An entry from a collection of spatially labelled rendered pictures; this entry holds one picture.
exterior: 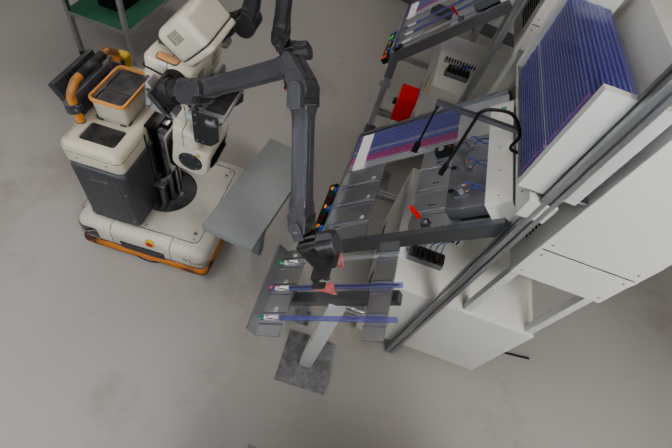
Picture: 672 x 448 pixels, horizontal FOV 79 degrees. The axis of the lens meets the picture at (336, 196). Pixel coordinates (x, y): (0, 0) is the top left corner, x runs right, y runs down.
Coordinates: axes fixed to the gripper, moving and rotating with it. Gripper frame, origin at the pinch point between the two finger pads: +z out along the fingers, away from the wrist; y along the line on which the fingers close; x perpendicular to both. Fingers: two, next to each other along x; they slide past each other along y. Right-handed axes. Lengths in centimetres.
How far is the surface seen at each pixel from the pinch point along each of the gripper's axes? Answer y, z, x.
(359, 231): 28.3, 11.9, 4.2
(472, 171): 41, 4, -41
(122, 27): 159, -74, 168
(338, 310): -3.2, 14.4, 6.9
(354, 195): 49, 13, 12
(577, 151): 19, -17, -71
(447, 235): 21.0, 11.5, -30.7
